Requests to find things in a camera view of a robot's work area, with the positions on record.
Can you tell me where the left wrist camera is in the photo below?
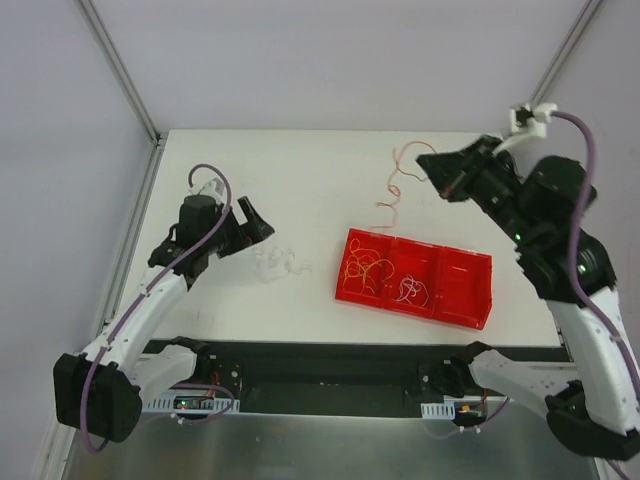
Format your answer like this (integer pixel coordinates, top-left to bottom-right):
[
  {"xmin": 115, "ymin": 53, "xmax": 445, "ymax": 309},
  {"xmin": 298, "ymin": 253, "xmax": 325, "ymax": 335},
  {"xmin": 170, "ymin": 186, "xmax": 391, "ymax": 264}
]
[{"xmin": 190, "ymin": 178, "xmax": 226, "ymax": 199}]

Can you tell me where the white cable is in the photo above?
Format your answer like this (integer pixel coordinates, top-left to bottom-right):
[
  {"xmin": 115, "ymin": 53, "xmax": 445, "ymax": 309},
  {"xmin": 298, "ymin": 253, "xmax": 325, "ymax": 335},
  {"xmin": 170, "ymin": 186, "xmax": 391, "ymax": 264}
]
[
  {"xmin": 393, "ymin": 273, "xmax": 432, "ymax": 307},
  {"xmin": 252, "ymin": 245, "xmax": 314, "ymax": 285}
]

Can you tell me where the white cable duct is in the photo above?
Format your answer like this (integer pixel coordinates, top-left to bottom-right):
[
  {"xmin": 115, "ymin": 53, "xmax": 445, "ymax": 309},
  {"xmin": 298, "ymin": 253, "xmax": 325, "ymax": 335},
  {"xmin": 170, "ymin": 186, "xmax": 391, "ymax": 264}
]
[
  {"xmin": 420, "ymin": 400, "xmax": 456, "ymax": 421},
  {"xmin": 142, "ymin": 394, "xmax": 240, "ymax": 416}
]

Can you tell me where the red three-compartment bin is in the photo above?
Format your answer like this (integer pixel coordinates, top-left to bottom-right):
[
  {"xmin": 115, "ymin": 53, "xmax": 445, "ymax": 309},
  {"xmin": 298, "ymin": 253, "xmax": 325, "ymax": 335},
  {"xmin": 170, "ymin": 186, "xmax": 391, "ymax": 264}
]
[{"xmin": 335, "ymin": 228, "xmax": 493, "ymax": 330}]

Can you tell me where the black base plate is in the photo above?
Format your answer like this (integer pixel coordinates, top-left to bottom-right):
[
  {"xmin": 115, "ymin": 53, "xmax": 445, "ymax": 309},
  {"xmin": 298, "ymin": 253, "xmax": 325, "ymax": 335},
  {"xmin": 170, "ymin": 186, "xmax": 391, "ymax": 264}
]
[{"xmin": 144, "ymin": 338, "xmax": 577, "ymax": 418}]

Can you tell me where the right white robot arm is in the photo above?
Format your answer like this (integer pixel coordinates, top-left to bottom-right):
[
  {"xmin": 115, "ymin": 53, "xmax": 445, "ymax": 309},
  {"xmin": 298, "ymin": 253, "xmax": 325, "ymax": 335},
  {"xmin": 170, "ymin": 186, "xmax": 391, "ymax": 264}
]
[{"xmin": 416, "ymin": 135, "xmax": 639, "ymax": 461}]

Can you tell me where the right white cable duct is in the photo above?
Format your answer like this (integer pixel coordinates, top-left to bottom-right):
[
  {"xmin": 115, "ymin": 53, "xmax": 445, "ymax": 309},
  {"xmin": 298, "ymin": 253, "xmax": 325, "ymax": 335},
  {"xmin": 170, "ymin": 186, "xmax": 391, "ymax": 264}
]
[{"xmin": 420, "ymin": 400, "xmax": 456, "ymax": 421}]

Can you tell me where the left white cable duct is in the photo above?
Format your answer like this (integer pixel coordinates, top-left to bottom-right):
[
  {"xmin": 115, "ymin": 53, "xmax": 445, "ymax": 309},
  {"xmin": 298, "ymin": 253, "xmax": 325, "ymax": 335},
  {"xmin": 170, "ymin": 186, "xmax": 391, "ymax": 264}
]
[{"xmin": 142, "ymin": 394, "xmax": 240, "ymax": 416}]

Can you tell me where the left aluminium frame post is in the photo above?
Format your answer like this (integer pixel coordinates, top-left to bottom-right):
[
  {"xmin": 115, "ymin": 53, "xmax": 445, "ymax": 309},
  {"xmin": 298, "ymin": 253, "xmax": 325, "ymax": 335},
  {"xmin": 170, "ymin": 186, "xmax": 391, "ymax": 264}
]
[{"xmin": 74, "ymin": 0, "xmax": 163, "ymax": 147}]

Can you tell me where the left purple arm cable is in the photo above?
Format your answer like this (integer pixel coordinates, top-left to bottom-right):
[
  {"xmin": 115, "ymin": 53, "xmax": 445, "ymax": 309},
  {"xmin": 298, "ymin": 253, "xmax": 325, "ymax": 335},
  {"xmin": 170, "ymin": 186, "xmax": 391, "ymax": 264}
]
[{"xmin": 80, "ymin": 163, "xmax": 234, "ymax": 454}]

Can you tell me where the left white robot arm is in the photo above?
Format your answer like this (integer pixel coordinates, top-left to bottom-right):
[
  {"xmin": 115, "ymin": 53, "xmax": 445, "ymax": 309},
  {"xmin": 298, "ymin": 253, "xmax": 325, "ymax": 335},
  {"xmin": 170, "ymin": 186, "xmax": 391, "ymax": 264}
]
[{"xmin": 53, "ymin": 194, "xmax": 275, "ymax": 443}]

